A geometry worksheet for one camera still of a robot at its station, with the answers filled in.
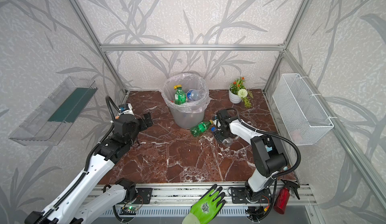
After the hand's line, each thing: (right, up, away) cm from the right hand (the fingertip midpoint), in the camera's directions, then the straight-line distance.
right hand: (222, 131), depth 94 cm
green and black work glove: (-11, -33, -25) cm, 42 cm away
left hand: (-41, +13, -19) cm, 47 cm away
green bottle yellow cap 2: (-26, +22, -5) cm, 34 cm away
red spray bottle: (+26, -30, -23) cm, 46 cm away
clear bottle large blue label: (-17, +23, -1) cm, 28 cm away
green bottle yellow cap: (-14, +1, +1) cm, 14 cm away
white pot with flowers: (+12, +24, +6) cm, 28 cm away
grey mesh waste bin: (-22, +7, -2) cm, 23 cm away
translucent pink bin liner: (-21, +31, 0) cm, 38 cm away
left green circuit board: (-48, -35, -22) cm, 63 cm away
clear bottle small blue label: (+3, -7, -2) cm, 8 cm away
